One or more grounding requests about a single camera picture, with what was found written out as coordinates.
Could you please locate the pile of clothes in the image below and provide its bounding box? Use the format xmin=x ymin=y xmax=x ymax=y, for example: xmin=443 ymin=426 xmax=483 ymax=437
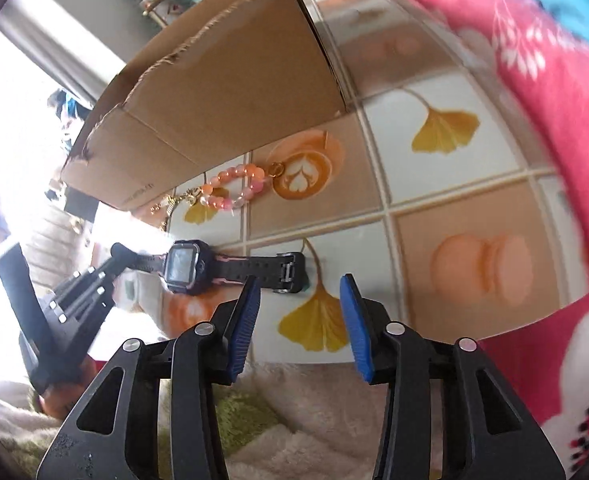
xmin=47 ymin=87 xmax=86 ymax=151

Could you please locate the fluffy cream blanket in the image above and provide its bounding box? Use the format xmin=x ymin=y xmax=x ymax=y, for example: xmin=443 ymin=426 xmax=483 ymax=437
xmin=0 ymin=355 xmax=390 ymax=480

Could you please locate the black digital wrist watch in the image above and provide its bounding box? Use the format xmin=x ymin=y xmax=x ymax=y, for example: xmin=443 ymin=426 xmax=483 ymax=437
xmin=112 ymin=240 xmax=308 ymax=296

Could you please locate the pink bead bracelet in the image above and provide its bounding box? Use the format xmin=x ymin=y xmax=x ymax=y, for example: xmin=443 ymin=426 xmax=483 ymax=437
xmin=199 ymin=160 xmax=288 ymax=213

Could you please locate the brown cardboard box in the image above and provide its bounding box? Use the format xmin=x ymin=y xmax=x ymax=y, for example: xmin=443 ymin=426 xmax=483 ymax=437
xmin=59 ymin=0 xmax=348 ymax=213

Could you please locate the grey curtain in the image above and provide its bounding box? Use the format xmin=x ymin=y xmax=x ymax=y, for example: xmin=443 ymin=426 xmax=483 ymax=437
xmin=0 ymin=0 xmax=125 ymax=101

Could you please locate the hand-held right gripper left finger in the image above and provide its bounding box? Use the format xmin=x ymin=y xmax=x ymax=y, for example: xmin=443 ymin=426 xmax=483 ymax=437
xmin=35 ymin=276 xmax=262 ymax=480

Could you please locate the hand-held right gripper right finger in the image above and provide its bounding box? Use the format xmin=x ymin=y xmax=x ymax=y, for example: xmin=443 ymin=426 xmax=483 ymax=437
xmin=339 ymin=274 xmax=563 ymax=480

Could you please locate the pink floral blanket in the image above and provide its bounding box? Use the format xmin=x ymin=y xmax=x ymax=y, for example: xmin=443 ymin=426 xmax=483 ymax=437
xmin=359 ymin=0 xmax=589 ymax=480

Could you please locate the tile pattern tablecloth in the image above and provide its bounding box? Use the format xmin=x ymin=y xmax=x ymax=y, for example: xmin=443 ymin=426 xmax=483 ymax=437
xmin=89 ymin=0 xmax=589 ymax=366

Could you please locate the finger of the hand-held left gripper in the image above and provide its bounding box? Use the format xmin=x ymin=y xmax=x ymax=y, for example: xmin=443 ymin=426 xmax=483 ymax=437
xmin=59 ymin=280 xmax=120 ymax=332
xmin=49 ymin=255 xmax=125 ymax=311

